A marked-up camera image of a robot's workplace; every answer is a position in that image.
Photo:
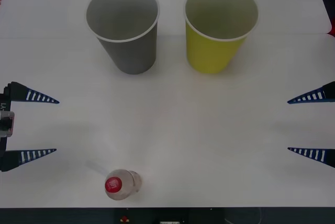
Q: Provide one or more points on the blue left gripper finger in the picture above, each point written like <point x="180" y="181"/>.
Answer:
<point x="10" y="159"/>
<point x="18" y="91"/>

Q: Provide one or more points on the grey plastic bin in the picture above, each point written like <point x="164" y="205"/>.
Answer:
<point x="131" y="54"/>

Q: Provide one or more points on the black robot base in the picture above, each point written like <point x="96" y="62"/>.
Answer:
<point x="78" y="216"/>

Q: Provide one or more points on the red object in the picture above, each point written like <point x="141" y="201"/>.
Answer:
<point x="333" y="26"/>

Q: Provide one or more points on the yellow-green plastic bin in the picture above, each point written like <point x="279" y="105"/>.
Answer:
<point x="209" y="54"/>

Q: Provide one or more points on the clear bottle with red cap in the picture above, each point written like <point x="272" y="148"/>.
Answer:
<point x="124" y="186"/>

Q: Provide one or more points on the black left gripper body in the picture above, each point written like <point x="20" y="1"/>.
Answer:
<point x="5" y="105"/>

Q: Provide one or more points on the red round button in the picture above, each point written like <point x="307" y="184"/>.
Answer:
<point x="124" y="219"/>

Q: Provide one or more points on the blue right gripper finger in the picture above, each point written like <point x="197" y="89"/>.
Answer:
<point x="328" y="93"/>
<point x="328" y="156"/>

